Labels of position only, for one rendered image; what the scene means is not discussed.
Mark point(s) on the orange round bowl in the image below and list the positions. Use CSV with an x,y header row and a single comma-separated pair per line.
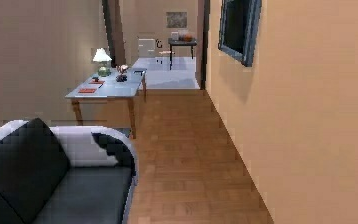
x,y
188,37

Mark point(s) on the white shade green table lamp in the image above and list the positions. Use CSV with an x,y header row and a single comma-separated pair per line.
x,y
102,61

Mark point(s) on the white and black sofa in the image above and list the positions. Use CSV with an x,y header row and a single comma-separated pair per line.
x,y
87,186

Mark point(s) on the red book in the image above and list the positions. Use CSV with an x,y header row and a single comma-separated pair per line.
x,y
96,82
87,90

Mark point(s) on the pale blue wooden-legged table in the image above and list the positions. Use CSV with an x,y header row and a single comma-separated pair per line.
x,y
115,89

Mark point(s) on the black flat device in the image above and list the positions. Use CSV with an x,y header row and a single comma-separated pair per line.
x,y
138,71

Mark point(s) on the grey framed wall picture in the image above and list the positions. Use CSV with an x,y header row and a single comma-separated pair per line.
x,y
176,19

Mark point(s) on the black side table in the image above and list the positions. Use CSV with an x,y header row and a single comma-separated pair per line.
x,y
182,43

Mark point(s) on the blue framed wall picture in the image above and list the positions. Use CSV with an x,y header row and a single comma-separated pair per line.
x,y
239,26

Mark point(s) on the white chair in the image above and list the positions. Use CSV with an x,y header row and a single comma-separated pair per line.
x,y
147,47

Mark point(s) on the black sofa cushion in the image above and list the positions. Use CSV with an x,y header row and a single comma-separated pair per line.
x,y
23,166

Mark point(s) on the white box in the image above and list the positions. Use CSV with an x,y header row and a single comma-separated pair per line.
x,y
175,36

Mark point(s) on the brown room door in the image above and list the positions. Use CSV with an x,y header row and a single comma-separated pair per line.
x,y
115,33

